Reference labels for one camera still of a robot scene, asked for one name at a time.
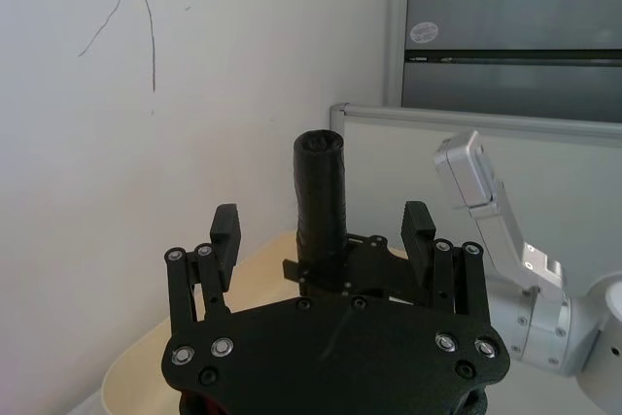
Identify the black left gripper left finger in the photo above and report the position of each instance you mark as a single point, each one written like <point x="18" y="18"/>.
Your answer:
<point x="223" y="245"/>

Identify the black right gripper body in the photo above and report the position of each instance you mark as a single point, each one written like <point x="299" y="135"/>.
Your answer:
<point x="374" y="274"/>

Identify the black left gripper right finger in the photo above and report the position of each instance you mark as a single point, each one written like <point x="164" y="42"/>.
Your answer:
<point x="418" y="240"/>

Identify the grey partition panel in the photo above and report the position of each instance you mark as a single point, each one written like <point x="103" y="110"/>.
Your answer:
<point x="389" y="167"/>

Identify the black wrapped cylinder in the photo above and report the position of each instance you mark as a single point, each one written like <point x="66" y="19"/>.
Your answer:
<point x="321" y="201"/>

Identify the round white sticker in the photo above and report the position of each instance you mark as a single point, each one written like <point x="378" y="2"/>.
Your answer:
<point x="425" y="32"/>

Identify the pale grey frame post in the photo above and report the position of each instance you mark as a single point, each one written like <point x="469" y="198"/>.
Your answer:
<point x="396" y="21"/>

